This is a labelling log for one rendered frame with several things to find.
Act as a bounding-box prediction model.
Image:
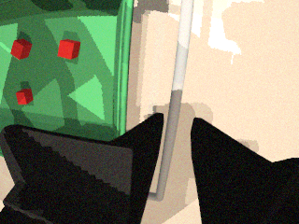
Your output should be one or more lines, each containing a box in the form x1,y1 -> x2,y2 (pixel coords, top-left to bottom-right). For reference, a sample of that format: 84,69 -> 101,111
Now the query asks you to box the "green translucent plastic tray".
0,0 -> 135,142

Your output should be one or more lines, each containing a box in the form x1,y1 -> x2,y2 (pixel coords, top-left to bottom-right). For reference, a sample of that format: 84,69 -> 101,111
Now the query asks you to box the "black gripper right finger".
190,117 -> 299,224

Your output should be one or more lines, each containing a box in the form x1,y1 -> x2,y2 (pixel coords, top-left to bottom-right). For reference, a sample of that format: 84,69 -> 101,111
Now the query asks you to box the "small red block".
16,89 -> 34,105
10,38 -> 33,60
57,38 -> 81,60

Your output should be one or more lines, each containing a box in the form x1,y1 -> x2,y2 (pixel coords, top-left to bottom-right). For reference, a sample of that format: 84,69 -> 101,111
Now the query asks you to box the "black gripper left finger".
0,113 -> 164,224

